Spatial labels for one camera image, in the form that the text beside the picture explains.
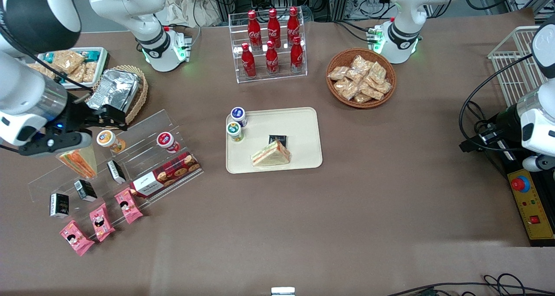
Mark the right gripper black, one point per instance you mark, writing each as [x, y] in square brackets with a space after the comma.
[77, 114]

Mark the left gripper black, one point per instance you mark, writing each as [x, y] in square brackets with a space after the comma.
[504, 121]

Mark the triangle sandwich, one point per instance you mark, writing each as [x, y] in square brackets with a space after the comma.
[84, 161]
[271, 154]

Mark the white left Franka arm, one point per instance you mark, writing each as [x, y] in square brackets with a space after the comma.
[405, 23]

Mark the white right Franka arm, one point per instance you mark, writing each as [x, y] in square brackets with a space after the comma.
[26, 83]

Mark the aluminium foil tray stack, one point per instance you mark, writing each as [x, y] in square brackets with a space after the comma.
[115, 88]

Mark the cream plastic serving tray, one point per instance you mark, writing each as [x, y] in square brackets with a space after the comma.
[303, 127]

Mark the orange lid small cup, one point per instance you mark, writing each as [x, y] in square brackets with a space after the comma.
[109, 140]

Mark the clear acrylic stepped display stand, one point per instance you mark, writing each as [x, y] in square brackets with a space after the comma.
[143, 131]

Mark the oval light wicker basket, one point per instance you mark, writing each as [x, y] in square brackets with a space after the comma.
[141, 92]

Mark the white rectangular plastic bin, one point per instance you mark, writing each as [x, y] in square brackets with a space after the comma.
[102, 68]

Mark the clear bag rice crackers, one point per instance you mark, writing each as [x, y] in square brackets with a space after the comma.
[50, 68]
[37, 66]
[76, 74]
[68, 60]
[89, 70]

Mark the small black carton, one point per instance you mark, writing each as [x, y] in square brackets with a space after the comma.
[59, 205]
[116, 171]
[85, 190]

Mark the red lid small cup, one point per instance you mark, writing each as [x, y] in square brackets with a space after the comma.
[167, 141]

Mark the teal snack packet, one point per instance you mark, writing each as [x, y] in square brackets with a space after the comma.
[48, 56]
[92, 54]

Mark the red plaid cookie box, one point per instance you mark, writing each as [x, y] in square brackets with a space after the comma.
[167, 174]

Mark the yellow black emergency stop box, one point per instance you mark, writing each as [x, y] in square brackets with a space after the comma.
[532, 209]

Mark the pink snack packet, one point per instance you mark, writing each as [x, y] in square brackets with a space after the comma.
[76, 237]
[128, 206]
[102, 221]

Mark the brown paper table cover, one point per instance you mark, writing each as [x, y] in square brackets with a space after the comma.
[390, 200]

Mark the clear wrapped crispy snack pack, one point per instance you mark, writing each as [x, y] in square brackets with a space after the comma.
[354, 76]
[371, 92]
[338, 73]
[384, 87]
[345, 89]
[362, 99]
[378, 72]
[362, 63]

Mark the green lid small cup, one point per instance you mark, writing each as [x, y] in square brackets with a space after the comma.
[234, 131]

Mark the blue lid small cup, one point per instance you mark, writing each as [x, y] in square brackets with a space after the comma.
[239, 115]

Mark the crumpled white cloth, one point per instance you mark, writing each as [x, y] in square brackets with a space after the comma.
[190, 8]

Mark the red cola bottle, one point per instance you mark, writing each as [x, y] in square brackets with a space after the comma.
[293, 22]
[273, 24]
[253, 25]
[297, 55]
[248, 62]
[271, 60]

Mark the round brown wicker basket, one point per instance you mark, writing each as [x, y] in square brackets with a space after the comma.
[334, 92]

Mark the clear acrylic bottle rack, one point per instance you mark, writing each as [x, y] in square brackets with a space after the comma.
[269, 73]

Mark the black foil snack packet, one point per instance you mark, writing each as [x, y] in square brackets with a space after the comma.
[277, 138]

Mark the small silver white device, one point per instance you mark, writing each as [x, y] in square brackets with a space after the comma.
[282, 291]

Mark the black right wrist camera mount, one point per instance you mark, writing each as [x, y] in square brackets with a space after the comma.
[56, 142]

